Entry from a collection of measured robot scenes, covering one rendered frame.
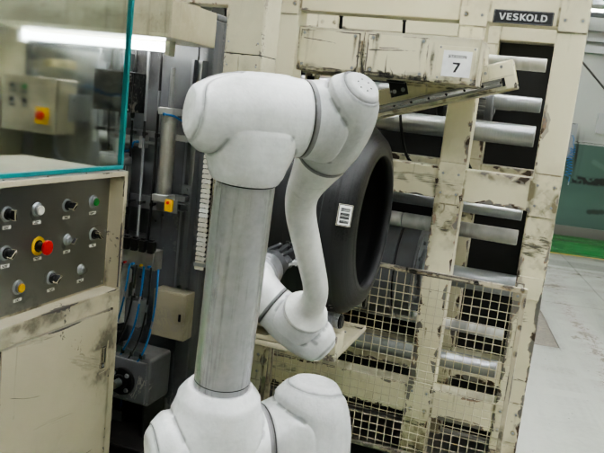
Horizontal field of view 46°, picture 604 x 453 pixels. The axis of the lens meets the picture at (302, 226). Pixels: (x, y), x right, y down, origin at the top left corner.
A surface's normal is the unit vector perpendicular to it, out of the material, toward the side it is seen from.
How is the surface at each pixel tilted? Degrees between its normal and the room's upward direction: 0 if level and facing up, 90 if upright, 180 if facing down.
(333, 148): 133
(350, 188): 71
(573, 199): 90
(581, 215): 90
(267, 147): 100
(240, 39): 90
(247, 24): 90
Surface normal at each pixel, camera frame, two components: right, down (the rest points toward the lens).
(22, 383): 0.93, 0.16
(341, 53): -0.34, 0.12
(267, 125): 0.35, 0.34
